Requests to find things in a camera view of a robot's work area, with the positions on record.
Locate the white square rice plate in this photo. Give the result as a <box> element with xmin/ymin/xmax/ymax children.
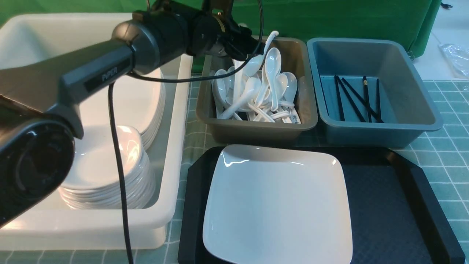
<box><xmin>202</xmin><ymin>145</ymin><xmax>353</xmax><ymax>264</ymax></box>

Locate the blue grey plastic bin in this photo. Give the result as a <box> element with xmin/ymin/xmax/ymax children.
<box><xmin>307</xmin><ymin>37</ymin><xmax>443</xmax><ymax>148</ymax></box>

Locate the stack of white bowls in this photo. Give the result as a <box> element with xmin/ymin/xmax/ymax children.
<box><xmin>58</xmin><ymin>125</ymin><xmax>156</xmax><ymax>209</ymax></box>

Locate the white ceramic soup spoon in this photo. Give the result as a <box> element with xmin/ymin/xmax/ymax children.
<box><xmin>233</xmin><ymin>59</ymin><xmax>244</xmax><ymax>104</ymax></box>

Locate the olive green plastic bin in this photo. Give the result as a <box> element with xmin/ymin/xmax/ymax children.
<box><xmin>195</xmin><ymin>37</ymin><xmax>318</xmax><ymax>146</ymax></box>

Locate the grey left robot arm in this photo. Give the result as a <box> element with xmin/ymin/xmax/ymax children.
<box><xmin>0</xmin><ymin>0</ymin><xmax>265</xmax><ymax>227</ymax></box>

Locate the black chopstick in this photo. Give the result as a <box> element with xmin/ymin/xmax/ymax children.
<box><xmin>335</xmin><ymin>75</ymin><xmax>366</xmax><ymax>122</ymax></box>
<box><xmin>376</xmin><ymin>79</ymin><xmax>383</xmax><ymax>122</ymax></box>
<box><xmin>334</xmin><ymin>75</ymin><xmax>345</xmax><ymax>121</ymax></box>
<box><xmin>362</xmin><ymin>76</ymin><xmax>372</xmax><ymax>122</ymax></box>
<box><xmin>342</xmin><ymin>77</ymin><xmax>384</xmax><ymax>123</ymax></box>

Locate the pile of white soup spoons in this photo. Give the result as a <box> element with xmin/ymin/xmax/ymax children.
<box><xmin>210</xmin><ymin>31</ymin><xmax>300</xmax><ymax>124</ymax></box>

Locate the green cloth backdrop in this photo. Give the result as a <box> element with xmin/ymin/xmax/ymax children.
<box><xmin>1</xmin><ymin>0</ymin><xmax>441</xmax><ymax>57</ymax></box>

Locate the clear plastic bag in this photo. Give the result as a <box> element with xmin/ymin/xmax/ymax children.
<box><xmin>438</xmin><ymin>44</ymin><xmax>469</xmax><ymax>79</ymax></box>

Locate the stack of white square plates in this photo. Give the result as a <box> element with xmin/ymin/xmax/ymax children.
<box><xmin>80</xmin><ymin>76</ymin><xmax>166</xmax><ymax>150</ymax></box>

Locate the large white plastic tub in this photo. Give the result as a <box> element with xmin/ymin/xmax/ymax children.
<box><xmin>0</xmin><ymin>13</ymin><xmax>189</xmax><ymax>251</ymax></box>

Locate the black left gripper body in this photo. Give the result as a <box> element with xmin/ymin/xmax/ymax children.
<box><xmin>187</xmin><ymin>0</ymin><xmax>265</xmax><ymax>62</ymax></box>

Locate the black serving tray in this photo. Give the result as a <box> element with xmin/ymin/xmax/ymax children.
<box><xmin>177</xmin><ymin>146</ymin><xmax>468</xmax><ymax>264</ymax></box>

